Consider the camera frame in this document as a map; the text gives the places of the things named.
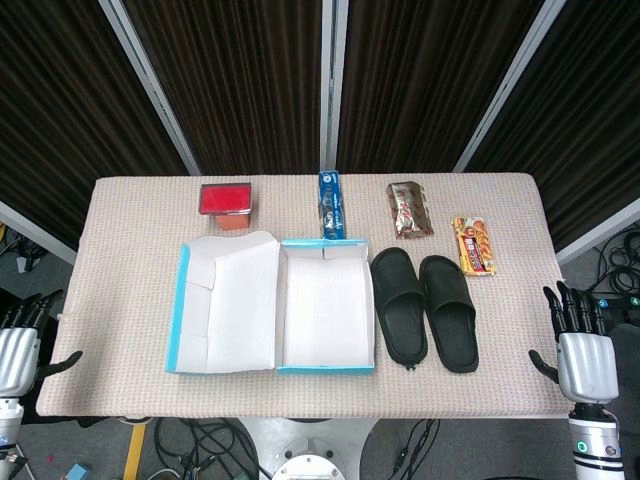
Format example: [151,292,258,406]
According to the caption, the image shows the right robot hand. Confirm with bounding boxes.
[528,280,620,405]

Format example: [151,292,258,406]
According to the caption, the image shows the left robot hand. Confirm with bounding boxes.
[0,288,84,399]

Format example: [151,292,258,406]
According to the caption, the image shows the black rubber slipper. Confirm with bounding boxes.
[369,247,429,371]
[418,254,480,375]

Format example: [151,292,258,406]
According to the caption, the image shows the white and blue shoebox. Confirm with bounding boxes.
[164,230,376,376]

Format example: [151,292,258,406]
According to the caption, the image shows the grey round robot base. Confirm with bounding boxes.
[273,439,347,480]

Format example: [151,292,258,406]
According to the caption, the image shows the red topped box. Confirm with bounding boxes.
[197,182,255,232]

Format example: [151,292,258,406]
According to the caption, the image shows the black power strip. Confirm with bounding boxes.
[594,295,640,309]

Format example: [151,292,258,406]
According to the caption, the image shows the beige woven tablecloth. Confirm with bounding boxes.
[35,172,591,419]

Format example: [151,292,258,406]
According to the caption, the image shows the yellow orange snack pack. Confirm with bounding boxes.
[451,215,499,278]

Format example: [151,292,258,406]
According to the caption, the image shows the dark pleated curtain panel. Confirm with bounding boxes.
[467,0,640,251]
[339,0,546,174]
[0,0,189,251]
[122,0,324,176]

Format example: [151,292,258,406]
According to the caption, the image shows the brown silver snack wrapper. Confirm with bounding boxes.
[386,180,435,241]

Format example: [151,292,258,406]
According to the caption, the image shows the blue cookie package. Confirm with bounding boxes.
[316,170,347,240]

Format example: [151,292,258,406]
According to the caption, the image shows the black floor cable bundle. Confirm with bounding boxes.
[589,229,640,301]
[149,417,261,480]

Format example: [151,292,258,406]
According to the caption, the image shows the grey partition post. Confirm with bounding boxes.
[0,199,79,266]
[319,0,349,174]
[452,0,571,172]
[554,199,640,266]
[97,0,201,176]

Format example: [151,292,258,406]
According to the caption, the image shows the thin black cable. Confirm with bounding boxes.
[389,417,441,474]

